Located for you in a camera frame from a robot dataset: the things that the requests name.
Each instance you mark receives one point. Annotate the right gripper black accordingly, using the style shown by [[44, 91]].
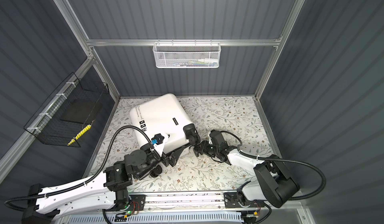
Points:
[[204, 147]]

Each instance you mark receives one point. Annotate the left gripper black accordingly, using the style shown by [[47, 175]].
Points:
[[174, 156]]

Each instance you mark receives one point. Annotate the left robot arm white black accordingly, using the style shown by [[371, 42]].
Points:
[[105, 191]]

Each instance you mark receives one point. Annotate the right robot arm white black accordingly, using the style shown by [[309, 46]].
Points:
[[274, 181]]

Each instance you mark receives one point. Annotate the floral table mat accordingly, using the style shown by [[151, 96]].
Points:
[[236, 116]]

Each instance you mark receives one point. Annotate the yellow black striped item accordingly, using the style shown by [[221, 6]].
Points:
[[80, 134]]

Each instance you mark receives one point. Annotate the white ventilation grille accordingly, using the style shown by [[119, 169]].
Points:
[[179, 218]]

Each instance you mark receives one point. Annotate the black pad in basket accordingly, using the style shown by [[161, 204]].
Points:
[[81, 112]]

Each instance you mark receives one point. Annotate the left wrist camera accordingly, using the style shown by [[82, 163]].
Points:
[[158, 142]]

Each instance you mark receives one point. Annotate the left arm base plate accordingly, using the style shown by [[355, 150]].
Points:
[[130, 203]]

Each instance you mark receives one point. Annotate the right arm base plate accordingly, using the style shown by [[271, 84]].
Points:
[[233, 200]]

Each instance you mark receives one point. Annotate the black wire basket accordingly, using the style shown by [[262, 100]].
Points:
[[46, 125]]

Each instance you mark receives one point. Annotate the white wire basket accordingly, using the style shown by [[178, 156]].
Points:
[[187, 57]]

